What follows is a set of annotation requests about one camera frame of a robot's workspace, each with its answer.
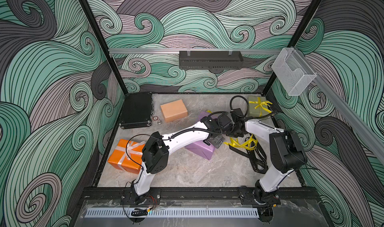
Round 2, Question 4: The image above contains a yellow ribbon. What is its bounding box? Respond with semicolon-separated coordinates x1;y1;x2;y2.
224;135;259;151
248;96;274;116

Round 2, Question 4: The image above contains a purple gift box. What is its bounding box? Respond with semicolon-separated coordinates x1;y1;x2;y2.
184;111;217;161

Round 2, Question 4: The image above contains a black ribbon gold lettering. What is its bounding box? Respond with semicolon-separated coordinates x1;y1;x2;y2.
229;137;269;174

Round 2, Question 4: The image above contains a peach gift box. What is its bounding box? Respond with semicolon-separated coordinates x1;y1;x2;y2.
161;99;188;122

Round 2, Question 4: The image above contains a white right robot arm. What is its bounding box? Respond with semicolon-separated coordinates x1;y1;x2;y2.
231;109;308;205

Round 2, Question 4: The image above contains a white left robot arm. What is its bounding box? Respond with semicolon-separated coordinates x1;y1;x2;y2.
131;116;234;205

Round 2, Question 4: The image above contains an orange gift box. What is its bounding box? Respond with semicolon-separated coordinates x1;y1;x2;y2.
108;139;146;175

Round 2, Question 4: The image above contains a black case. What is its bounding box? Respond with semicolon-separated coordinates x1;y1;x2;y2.
119;92;154;129

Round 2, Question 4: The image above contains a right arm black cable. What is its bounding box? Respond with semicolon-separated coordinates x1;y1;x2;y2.
229;95;277;121

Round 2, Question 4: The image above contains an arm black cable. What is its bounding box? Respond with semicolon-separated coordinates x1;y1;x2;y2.
229;95;277;121
124;111;229;198

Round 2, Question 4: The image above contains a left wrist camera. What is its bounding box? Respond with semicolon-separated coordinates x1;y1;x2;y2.
217;114;233;132

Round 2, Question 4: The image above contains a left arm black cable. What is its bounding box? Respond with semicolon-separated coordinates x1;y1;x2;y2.
124;111;229;198

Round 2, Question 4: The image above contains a clear acrylic wall holder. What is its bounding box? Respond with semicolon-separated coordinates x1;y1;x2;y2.
272;47;317;96

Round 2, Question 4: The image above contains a black perforated wall tray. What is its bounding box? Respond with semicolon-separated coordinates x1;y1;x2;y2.
179;51;244;73

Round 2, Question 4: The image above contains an aluminium rail back wall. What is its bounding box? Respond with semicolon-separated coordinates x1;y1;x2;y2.
109;48;282;55

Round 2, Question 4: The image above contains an aluminium rail wall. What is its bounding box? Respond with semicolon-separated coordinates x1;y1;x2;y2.
109;48;282;55
290;47;384;163

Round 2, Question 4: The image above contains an aluminium rail right wall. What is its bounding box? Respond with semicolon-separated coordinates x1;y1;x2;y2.
290;47;384;163

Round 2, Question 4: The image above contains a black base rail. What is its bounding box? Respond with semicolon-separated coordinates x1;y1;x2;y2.
80;187;319;207

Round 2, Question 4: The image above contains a black frame post left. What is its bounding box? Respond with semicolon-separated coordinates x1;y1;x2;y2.
78;0;128;96

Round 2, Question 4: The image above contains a black frame post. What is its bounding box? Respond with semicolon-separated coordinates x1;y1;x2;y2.
78;0;128;96
262;0;322;96

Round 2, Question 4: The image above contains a black frame post right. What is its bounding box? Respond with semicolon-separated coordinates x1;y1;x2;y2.
262;0;322;96

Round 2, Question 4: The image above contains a white slotted cable duct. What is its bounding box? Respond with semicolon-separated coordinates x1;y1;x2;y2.
84;207;259;219

